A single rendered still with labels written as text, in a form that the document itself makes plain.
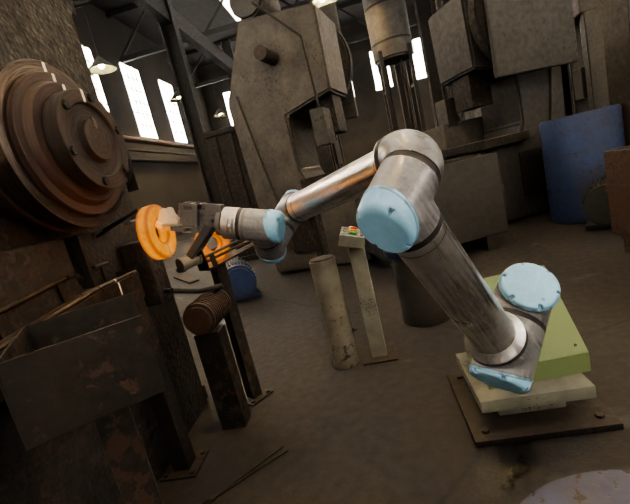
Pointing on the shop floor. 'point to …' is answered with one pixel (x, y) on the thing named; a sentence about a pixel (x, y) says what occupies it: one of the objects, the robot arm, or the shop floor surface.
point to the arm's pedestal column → (531, 419)
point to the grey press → (505, 83)
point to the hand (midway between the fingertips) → (155, 225)
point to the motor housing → (218, 357)
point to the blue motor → (242, 279)
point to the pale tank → (393, 52)
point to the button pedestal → (381, 351)
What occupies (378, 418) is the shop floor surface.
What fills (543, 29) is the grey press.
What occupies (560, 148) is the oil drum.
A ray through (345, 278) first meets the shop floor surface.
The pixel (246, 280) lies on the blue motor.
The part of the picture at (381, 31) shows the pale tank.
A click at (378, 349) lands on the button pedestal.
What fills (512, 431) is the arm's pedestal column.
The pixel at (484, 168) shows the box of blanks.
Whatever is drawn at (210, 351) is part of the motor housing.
